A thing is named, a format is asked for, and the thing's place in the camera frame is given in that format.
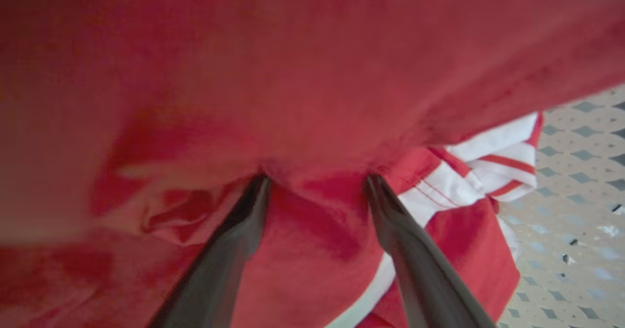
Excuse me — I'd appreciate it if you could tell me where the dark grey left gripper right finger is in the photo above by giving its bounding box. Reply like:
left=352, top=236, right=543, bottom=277
left=364, top=173, right=498, bottom=328

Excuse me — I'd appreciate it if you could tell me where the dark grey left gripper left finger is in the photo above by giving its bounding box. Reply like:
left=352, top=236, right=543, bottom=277
left=148, top=173, right=272, bottom=328

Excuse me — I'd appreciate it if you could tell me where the red garment with white stripes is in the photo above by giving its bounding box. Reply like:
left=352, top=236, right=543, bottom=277
left=0, top=0, right=625, bottom=328

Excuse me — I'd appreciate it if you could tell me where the white perforated laundry basket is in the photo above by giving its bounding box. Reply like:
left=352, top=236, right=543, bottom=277
left=496, top=85, right=625, bottom=328

